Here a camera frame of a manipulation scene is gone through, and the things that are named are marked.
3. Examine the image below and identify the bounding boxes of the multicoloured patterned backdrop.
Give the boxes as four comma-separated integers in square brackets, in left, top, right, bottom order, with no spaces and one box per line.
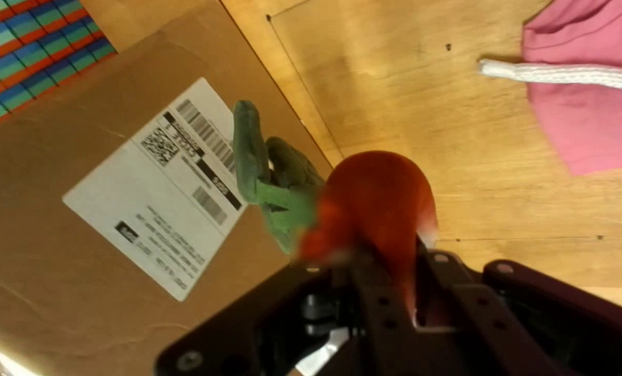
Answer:
[0,0,119,133]

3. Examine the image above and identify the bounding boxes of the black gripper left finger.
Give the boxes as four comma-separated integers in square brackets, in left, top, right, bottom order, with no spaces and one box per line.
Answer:
[153,248,432,376]

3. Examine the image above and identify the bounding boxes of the cardboard box with shipping label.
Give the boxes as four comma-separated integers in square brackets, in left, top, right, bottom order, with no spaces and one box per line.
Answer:
[0,0,337,376]

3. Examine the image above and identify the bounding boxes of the pink t-shirt orange print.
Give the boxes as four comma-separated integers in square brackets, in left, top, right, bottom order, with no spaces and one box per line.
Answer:
[521,0,622,177]

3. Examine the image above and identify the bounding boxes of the red plush tomato green leaves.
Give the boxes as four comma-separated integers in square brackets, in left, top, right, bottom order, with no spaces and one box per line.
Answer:
[231,99,440,324]

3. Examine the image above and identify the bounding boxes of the thick white braided rope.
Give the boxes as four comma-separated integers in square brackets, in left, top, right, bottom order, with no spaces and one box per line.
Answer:
[476,57,622,97]

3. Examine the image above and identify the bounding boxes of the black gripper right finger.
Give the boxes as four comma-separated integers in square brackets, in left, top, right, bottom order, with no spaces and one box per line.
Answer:
[415,252,622,376]

